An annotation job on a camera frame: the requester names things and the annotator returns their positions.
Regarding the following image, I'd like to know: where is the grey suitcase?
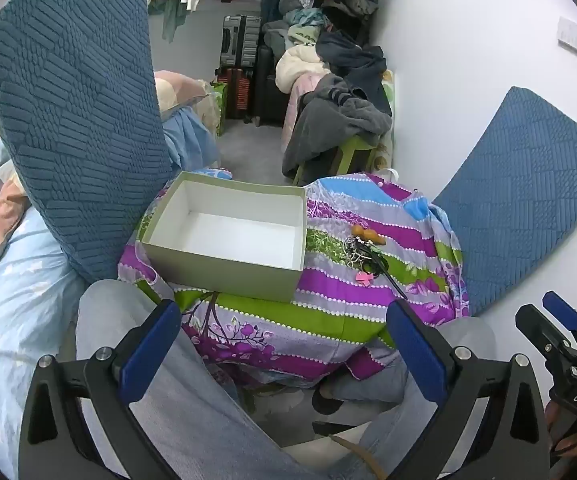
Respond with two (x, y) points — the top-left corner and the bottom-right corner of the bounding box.
(221, 15), (263, 68)

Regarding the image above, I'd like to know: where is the grey hoodie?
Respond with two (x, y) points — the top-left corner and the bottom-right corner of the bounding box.
(282, 74), (393, 178)

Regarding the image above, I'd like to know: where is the red suitcase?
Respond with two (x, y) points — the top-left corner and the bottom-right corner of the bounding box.
(226, 67), (256, 121)

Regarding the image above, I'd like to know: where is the green bag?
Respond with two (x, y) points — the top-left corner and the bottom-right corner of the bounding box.
(212, 82), (228, 136)

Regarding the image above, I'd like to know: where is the cream fleece blanket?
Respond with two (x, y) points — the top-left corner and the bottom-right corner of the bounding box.
(276, 45), (329, 93)

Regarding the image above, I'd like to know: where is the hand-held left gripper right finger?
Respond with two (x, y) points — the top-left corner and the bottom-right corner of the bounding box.
(385, 299), (551, 480)

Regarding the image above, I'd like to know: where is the green stool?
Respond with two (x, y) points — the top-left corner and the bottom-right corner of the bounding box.
(293, 135), (379, 186)

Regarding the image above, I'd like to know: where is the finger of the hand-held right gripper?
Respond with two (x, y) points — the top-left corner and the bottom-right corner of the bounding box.
(542, 291), (577, 356)
(515, 303), (577, 376)

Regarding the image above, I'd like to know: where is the green cardboard box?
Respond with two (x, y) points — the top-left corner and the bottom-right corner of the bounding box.
(138, 170), (308, 305)

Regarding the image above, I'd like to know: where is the silver charm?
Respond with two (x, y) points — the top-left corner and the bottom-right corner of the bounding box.
(358, 245), (411, 303)

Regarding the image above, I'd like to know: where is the person's right leg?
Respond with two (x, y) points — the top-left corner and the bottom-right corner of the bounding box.
(318, 316), (498, 480)

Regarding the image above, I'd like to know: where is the person's right hand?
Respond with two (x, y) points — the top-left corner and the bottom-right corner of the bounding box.
(544, 400), (577, 463)

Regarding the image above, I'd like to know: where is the brown strap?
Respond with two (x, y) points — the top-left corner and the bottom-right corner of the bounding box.
(329, 434), (386, 480)

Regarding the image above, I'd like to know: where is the purple green floral cloth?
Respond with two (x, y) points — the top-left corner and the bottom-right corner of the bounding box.
(117, 172), (471, 391)

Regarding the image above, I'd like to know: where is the person's leg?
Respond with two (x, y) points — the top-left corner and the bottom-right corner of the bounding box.
(318, 316), (498, 480)
(76, 280), (329, 480)

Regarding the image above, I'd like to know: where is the pile of assorted clothes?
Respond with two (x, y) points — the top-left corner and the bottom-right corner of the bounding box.
(263, 0), (379, 51)

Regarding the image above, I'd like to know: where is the pink quilt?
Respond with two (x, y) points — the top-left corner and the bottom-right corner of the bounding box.
(283, 72), (329, 151)

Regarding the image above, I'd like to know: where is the navy jacket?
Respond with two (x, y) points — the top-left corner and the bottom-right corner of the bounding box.
(315, 32), (386, 111)

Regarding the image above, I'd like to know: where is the orange gourd pendant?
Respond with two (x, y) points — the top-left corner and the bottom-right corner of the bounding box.
(352, 225), (385, 247)

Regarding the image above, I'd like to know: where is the small blue textured chair back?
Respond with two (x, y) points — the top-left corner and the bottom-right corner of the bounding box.
(431, 86), (577, 318)

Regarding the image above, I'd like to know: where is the black suitcase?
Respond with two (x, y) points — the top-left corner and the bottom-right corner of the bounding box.
(256, 45), (291, 126)

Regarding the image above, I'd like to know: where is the pink pillow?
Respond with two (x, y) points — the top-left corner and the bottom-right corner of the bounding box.
(154, 70), (209, 111)

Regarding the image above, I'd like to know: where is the person's left leg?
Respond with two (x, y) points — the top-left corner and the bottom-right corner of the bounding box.
(76, 280), (329, 480)

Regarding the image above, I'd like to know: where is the white wall switch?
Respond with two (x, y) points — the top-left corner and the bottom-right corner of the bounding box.
(558, 16), (577, 55)

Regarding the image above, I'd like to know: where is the large blue textured chair back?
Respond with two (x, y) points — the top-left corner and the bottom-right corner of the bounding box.
(0, 0), (174, 283)

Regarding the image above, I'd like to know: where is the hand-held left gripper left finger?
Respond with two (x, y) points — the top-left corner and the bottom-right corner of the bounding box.
(18, 299), (184, 480)

